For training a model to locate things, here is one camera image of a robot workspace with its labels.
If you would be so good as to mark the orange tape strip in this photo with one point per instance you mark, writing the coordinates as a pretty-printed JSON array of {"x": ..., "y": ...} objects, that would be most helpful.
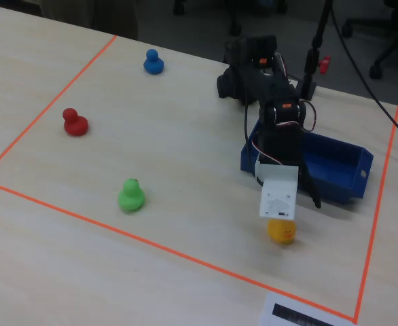
[
  {"x": 168, "y": 249},
  {"x": 377, "y": 210},
  {"x": 46, "y": 108}
]

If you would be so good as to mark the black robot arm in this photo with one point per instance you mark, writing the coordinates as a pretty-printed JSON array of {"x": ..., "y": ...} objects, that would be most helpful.
[{"x": 260, "y": 78}]

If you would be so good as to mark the blue rubber duck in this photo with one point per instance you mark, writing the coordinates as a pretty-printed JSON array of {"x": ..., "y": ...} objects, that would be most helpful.
[{"x": 153, "y": 62}]

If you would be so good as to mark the black stand with red clamp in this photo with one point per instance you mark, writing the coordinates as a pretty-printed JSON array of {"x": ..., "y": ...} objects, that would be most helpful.
[{"x": 312, "y": 57}]

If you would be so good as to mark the yellow rubber duck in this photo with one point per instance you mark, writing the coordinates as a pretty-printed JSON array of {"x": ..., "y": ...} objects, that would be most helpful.
[{"x": 282, "y": 232}]

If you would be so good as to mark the blue plastic box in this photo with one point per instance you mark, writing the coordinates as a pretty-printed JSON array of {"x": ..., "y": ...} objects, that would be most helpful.
[{"x": 335, "y": 166}]

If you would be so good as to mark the white paper with black print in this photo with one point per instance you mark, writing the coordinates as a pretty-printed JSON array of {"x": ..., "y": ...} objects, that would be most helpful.
[{"x": 301, "y": 312}]

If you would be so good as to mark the red rubber duck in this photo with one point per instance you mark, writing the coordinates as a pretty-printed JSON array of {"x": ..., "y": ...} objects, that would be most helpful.
[{"x": 74, "y": 123}]

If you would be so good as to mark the red clamp knob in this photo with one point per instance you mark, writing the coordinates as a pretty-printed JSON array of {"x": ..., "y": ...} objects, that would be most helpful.
[{"x": 325, "y": 64}]

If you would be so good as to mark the black office chair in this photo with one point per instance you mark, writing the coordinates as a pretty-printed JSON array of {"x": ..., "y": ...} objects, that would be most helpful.
[{"x": 385, "y": 37}]

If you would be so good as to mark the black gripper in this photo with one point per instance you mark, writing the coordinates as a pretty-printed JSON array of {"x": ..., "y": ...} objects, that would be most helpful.
[{"x": 308, "y": 185}]

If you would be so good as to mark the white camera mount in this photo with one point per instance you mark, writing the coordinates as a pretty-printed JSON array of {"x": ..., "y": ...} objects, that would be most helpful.
[{"x": 278, "y": 193}]

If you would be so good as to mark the green rubber duck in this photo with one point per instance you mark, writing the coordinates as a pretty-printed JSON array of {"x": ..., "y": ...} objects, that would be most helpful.
[{"x": 131, "y": 197}]

